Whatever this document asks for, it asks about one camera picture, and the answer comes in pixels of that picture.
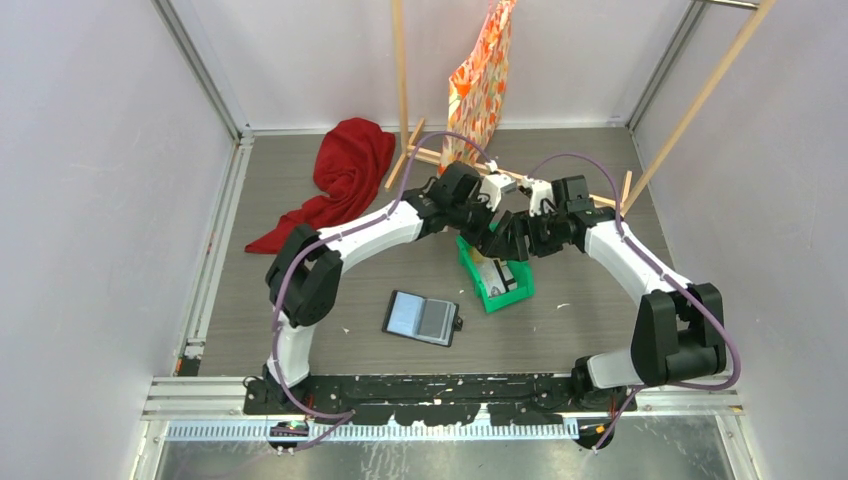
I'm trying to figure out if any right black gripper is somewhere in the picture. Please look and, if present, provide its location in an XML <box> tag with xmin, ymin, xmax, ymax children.
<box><xmin>506</xmin><ymin>206</ymin><xmax>567</xmax><ymax>262</ymax></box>

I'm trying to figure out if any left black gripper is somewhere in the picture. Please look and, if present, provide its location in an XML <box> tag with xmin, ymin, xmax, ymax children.
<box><xmin>447</xmin><ymin>188</ymin><xmax>512</xmax><ymax>258</ymax></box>

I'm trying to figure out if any green plastic bin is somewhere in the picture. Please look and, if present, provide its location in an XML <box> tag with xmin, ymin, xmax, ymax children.
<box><xmin>456</xmin><ymin>236</ymin><xmax>535</xmax><ymax>314</ymax></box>

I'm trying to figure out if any black card holder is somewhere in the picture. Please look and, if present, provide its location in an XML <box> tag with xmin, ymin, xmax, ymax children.
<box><xmin>382</xmin><ymin>290</ymin><xmax>464</xmax><ymax>348</ymax></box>

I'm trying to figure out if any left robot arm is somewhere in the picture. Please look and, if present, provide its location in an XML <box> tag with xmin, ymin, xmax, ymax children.
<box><xmin>266</xmin><ymin>163</ymin><xmax>518</xmax><ymax>414</ymax></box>

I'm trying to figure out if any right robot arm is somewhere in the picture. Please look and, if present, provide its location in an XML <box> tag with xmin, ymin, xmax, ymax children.
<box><xmin>480</xmin><ymin>174</ymin><xmax>727</xmax><ymax>411</ymax></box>

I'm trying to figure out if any yellow credit card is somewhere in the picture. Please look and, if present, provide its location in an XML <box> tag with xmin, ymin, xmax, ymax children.
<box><xmin>468</xmin><ymin>247</ymin><xmax>488</xmax><ymax>264</ymax></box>

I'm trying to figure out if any white silver credit card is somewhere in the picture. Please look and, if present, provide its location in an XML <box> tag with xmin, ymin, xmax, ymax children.
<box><xmin>477</xmin><ymin>258</ymin><xmax>518</xmax><ymax>298</ymax></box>

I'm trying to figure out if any floral orange gift bag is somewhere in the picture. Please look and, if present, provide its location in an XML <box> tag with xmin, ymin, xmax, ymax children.
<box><xmin>447</xmin><ymin>0</ymin><xmax>516</xmax><ymax>147</ymax></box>

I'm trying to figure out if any red cloth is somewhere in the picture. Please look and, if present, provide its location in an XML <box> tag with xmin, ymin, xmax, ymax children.
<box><xmin>244</xmin><ymin>117</ymin><xmax>396</xmax><ymax>255</ymax></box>

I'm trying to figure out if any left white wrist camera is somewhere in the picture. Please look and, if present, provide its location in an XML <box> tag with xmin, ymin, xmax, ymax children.
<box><xmin>477</xmin><ymin>160</ymin><xmax>518</xmax><ymax>212</ymax></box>

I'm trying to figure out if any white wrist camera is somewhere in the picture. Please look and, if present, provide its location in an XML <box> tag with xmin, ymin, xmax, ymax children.
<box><xmin>477</xmin><ymin>160</ymin><xmax>518</xmax><ymax>212</ymax></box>
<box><xmin>518</xmin><ymin>176</ymin><xmax>556</xmax><ymax>217</ymax></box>

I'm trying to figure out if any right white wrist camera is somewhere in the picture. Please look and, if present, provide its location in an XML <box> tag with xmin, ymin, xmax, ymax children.
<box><xmin>518</xmin><ymin>176</ymin><xmax>556</xmax><ymax>217</ymax></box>

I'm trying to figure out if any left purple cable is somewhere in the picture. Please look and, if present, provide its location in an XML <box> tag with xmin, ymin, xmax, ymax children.
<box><xmin>268</xmin><ymin>131</ymin><xmax>495</xmax><ymax>453</ymax></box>

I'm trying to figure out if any purple cable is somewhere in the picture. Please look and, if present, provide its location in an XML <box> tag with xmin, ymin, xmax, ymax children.
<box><xmin>526</xmin><ymin>151</ymin><xmax>743</xmax><ymax>453</ymax></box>
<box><xmin>268</xmin><ymin>131</ymin><xmax>495</xmax><ymax>453</ymax></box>

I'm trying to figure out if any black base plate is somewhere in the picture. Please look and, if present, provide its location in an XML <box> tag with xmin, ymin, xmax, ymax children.
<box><xmin>241</xmin><ymin>373</ymin><xmax>634</xmax><ymax>427</ymax></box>

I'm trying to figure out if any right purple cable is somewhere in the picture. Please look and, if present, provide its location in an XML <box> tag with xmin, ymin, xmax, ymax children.
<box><xmin>526</xmin><ymin>151</ymin><xmax>743</xmax><ymax>453</ymax></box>

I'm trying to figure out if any wooden rack frame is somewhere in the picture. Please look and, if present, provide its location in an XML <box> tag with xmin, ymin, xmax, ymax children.
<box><xmin>384</xmin><ymin>0</ymin><xmax>778</xmax><ymax>217</ymax></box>

